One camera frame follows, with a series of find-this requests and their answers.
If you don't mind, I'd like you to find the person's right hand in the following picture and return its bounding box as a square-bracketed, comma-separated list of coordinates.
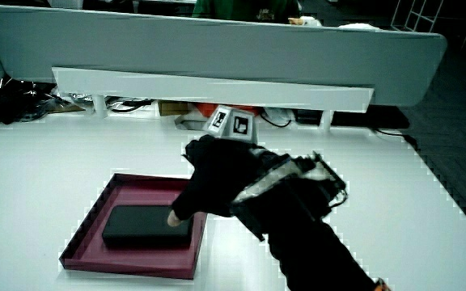
[167, 104, 348, 243]

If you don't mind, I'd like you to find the black battery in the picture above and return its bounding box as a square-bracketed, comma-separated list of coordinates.
[101, 205, 195, 248]

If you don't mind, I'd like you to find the maroon square plate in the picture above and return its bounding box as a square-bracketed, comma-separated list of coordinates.
[58, 172, 209, 280]

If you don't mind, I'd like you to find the person's right forearm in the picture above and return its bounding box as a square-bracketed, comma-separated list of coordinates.
[265, 213, 392, 291]

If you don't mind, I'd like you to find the orange object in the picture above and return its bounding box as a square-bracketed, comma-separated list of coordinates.
[194, 102, 263, 119]

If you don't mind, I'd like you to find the brown cardboard box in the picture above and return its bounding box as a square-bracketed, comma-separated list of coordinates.
[158, 100, 190, 118]

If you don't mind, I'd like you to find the white desk shelf riser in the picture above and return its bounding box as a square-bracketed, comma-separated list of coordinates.
[51, 66, 375, 133]

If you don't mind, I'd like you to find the black flat box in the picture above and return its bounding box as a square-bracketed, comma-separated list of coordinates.
[331, 105, 411, 130]

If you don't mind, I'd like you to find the pile of black bags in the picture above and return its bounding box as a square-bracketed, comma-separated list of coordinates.
[0, 78, 58, 127]

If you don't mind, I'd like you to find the black cable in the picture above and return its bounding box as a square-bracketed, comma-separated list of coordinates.
[259, 112, 293, 129]
[372, 127, 419, 150]

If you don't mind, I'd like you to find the white wire rack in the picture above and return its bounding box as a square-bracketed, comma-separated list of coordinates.
[390, 0, 466, 34]

